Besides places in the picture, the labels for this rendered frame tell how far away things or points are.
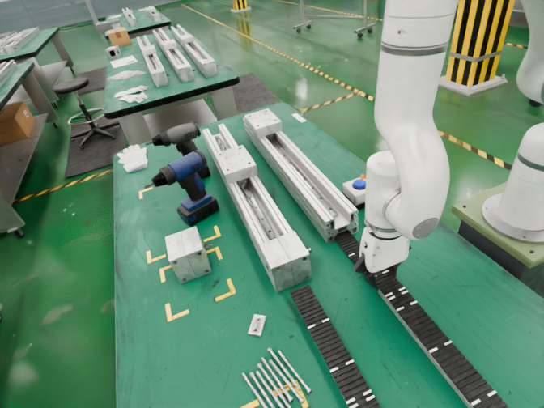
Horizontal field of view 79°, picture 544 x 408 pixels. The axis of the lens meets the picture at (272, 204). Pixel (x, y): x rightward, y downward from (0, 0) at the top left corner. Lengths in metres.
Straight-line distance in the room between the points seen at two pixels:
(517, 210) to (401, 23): 0.63
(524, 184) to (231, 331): 0.76
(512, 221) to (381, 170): 0.50
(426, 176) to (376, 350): 0.40
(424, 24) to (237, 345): 0.69
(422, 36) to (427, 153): 0.16
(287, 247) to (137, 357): 0.43
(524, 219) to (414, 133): 0.53
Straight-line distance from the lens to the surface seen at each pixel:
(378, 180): 0.61
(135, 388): 0.85
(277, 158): 1.19
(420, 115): 0.56
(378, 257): 0.74
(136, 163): 1.58
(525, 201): 0.99
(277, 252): 0.82
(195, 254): 0.90
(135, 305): 0.98
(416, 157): 0.55
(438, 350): 0.77
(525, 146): 0.94
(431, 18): 0.52
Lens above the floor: 1.47
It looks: 38 degrees down
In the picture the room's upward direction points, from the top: 11 degrees counter-clockwise
